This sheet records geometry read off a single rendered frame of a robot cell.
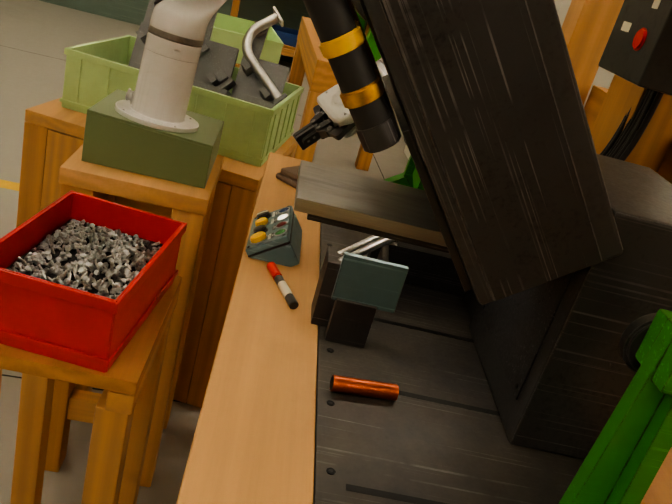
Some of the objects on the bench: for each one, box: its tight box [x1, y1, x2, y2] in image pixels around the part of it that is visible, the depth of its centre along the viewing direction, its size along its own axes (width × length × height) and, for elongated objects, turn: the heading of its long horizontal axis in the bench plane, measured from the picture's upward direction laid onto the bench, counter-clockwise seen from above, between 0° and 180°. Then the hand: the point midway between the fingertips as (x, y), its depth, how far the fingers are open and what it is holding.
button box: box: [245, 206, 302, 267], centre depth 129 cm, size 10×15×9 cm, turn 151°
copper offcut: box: [330, 375, 399, 401], centre depth 94 cm, size 9×2×2 cm, turn 67°
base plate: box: [313, 223, 585, 504], centre depth 116 cm, size 42×110×2 cm, turn 151°
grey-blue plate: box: [325, 252, 409, 348], centre depth 103 cm, size 10×2×14 cm, turn 61°
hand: (306, 136), depth 129 cm, fingers closed
